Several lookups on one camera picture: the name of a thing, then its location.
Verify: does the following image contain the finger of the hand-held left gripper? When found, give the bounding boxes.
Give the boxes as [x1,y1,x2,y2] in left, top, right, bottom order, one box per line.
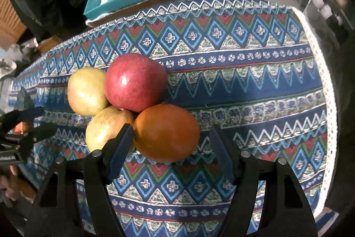
[0,123,57,155]
[0,106,45,133]

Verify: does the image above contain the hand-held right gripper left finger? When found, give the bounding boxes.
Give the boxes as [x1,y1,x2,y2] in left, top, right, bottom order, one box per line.
[25,123,135,237]

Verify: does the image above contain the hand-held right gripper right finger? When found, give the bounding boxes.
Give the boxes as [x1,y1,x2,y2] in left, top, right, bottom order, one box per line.
[209,127,317,237]

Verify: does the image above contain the yellow pear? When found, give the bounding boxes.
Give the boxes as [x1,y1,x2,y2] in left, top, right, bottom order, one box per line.
[67,67,110,117]
[85,106,136,154]

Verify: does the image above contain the orange persimmon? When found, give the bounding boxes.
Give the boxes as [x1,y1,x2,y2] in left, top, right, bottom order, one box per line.
[133,104,200,163]

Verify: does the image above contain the person's left hand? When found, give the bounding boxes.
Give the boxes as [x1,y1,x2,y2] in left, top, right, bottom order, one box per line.
[0,165,36,201]

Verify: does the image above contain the red apple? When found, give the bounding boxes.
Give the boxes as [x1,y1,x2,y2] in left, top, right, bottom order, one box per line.
[105,53,168,112]

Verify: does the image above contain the blue patterned tablecloth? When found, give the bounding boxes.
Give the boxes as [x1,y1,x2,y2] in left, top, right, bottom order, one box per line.
[8,0,337,237]

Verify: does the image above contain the brown cardboard box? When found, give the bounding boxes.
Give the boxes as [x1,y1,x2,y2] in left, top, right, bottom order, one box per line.
[85,0,192,28]

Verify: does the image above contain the white shoes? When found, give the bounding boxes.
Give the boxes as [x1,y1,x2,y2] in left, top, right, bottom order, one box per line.
[313,0,333,18]

